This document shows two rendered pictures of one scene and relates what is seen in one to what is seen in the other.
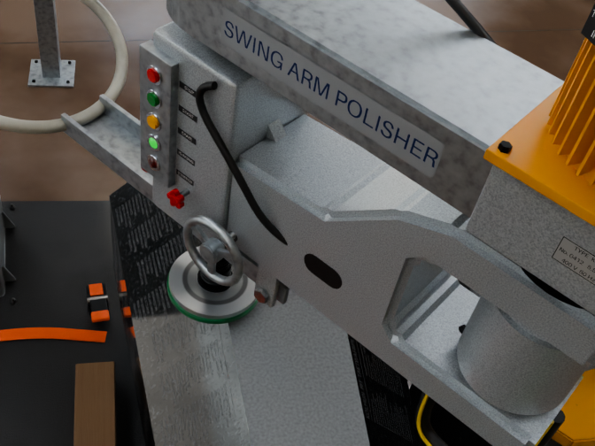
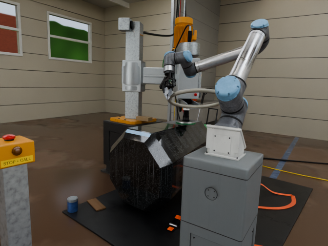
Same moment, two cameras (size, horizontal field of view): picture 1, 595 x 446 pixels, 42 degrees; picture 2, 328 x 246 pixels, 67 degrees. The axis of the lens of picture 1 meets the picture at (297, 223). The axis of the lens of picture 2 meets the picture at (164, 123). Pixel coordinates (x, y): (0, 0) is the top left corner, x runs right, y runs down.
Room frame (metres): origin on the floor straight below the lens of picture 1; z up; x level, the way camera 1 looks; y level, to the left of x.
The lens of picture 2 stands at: (2.88, 2.26, 1.30)
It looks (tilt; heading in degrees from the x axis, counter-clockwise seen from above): 9 degrees down; 235
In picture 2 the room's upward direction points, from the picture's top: 2 degrees clockwise
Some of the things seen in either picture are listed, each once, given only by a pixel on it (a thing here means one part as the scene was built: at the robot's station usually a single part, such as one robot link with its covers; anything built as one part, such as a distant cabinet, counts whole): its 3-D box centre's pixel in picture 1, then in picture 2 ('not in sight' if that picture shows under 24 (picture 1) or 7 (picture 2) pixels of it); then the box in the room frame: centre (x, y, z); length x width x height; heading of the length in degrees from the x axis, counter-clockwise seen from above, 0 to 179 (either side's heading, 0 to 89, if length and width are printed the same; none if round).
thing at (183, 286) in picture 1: (215, 280); (185, 121); (1.14, 0.16, 0.87); 0.21 x 0.21 x 0.01
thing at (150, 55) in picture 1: (159, 118); (199, 75); (1.08, 0.28, 1.38); 0.08 x 0.03 x 0.28; 57
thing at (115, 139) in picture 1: (185, 189); (188, 102); (1.19, 0.25, 1.09); 0.69 x 0.19 x 0.05; 57
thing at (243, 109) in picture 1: (259, 154); (186, 80); (1.09, 0.09, 1.32); 0.36 x 0.22 x 0.45; 57
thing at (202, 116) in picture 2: not in sight; (201, 118); (-1.36, -2.23, 0.43); 1.30 x 0.62 x 0.86; 23
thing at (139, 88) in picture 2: not in sight; (133, 76); (1.26, -0.84, 1.36); 0.35 x 0.35 x 0.41
